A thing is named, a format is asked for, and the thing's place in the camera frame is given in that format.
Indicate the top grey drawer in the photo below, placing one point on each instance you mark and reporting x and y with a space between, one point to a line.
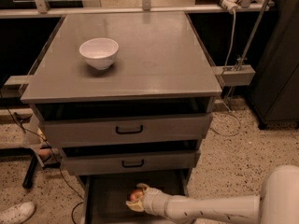
150 129

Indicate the metal diagonal rod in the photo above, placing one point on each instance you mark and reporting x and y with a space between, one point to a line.
241 60

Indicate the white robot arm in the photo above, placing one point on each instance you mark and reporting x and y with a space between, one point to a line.
278 203

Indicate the middle grey drawer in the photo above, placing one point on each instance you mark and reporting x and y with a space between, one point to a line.
129 163

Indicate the bottom open grey drawer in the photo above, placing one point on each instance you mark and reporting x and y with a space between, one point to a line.
105 196

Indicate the grey drawer cabinet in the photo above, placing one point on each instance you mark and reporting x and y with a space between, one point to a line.
161 69

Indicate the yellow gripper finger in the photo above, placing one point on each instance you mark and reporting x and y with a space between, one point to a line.
136 206
143 187

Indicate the white sneaker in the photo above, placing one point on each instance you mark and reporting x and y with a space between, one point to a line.
17 214

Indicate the grey back rail shelf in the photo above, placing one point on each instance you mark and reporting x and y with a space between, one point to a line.
58 12

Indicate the white ceramic bowl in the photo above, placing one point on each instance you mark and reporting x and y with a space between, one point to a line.
99 53

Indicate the grey metal bracket block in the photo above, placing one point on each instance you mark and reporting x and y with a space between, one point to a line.
230 77

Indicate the red apple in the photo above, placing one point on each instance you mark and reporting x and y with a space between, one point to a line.
136 194

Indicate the dark cabinet at right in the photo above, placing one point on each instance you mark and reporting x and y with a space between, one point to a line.
274 91

